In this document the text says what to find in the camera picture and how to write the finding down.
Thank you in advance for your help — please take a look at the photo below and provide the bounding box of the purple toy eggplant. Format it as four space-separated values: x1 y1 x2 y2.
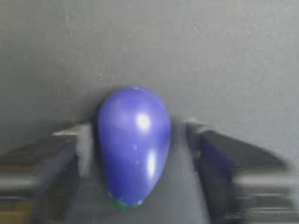
96 86 173 212

